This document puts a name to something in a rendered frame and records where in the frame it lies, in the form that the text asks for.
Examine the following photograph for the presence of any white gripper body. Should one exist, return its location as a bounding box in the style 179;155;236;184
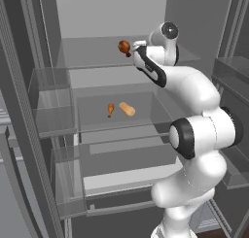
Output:
131;39;148;51

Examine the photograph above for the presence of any brown chicken drumstick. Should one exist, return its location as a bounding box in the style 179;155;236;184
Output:
107;103;116;119
117;40;132;58

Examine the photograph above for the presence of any tan butternut squash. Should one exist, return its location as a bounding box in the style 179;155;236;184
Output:
118;101;136;118

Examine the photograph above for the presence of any glass fridge shelf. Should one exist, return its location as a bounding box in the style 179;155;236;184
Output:
75;90;183;135
55;35;202;70

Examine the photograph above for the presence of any grey open fridge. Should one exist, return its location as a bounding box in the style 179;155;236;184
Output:
0;0;249;238

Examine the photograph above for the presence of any clear fridge door bin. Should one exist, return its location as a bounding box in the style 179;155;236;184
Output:
50;146;88;221
27;66;79;140
222;144;249;190
211;55;249;100

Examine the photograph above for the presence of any clear fridge drawer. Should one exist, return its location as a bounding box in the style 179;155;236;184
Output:
77;134;185;218

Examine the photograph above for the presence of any grey drawer handle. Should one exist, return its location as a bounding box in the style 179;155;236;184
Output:
85;200;158;218

